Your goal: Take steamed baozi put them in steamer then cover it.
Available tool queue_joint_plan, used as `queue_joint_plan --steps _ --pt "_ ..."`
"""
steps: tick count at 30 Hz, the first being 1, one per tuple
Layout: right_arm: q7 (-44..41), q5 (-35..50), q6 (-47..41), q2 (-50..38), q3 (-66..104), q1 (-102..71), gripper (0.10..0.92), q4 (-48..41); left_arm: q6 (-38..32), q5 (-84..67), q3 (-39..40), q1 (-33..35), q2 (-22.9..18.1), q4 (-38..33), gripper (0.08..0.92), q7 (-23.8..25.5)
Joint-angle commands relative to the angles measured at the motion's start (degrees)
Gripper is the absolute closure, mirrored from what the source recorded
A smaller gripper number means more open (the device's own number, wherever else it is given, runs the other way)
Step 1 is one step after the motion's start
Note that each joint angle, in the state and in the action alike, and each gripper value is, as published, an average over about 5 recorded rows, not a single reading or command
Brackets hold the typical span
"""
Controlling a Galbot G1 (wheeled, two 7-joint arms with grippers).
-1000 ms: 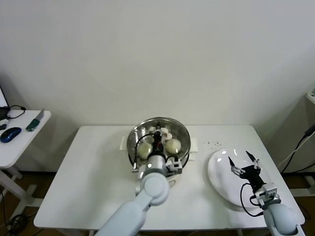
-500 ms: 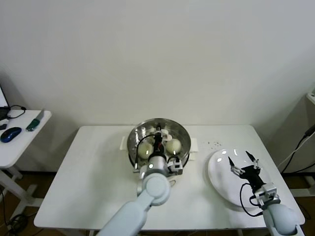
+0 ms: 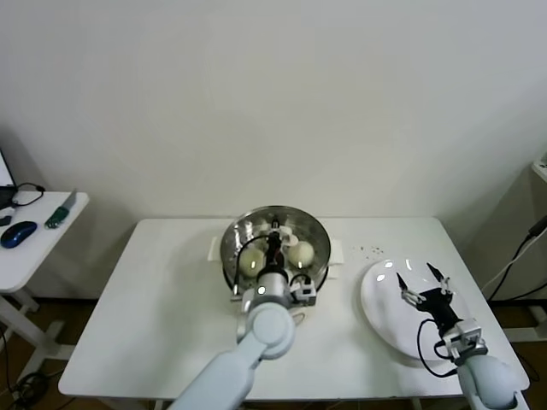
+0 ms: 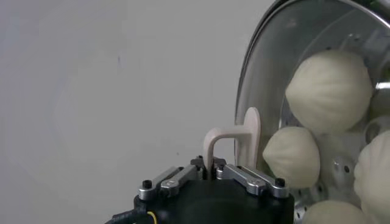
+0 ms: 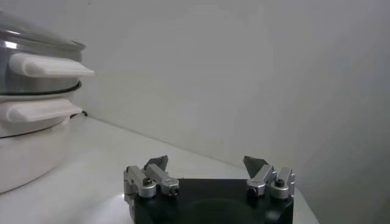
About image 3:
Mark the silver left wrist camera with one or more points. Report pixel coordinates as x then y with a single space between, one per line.
307 292

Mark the white side table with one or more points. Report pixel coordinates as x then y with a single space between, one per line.
42 252

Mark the large white plate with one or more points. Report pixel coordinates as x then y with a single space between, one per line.
380 299

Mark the blue computer mouse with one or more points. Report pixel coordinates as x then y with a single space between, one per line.
19 232

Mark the white shelf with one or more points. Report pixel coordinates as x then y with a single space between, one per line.
540 168

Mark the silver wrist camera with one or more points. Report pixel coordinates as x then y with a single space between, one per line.
307 292
465 337

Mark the dark laptop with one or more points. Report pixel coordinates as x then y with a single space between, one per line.
5 195

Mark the white furniture foot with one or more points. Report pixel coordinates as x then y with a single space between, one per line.
525 331

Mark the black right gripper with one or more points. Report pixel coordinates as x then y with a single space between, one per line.
438 303

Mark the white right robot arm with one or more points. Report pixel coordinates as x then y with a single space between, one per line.
487 380

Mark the white steamed baozi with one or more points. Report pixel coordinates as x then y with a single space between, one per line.
303 254
250 261

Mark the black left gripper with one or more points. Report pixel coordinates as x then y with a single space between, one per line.
274 254

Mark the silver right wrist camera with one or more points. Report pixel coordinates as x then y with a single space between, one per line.
465 337

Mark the small black desk item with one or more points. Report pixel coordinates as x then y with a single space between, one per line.
4 220

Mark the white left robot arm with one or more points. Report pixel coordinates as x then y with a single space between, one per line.
265 329

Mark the perforated steel steamer basket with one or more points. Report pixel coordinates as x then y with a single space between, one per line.
338 252

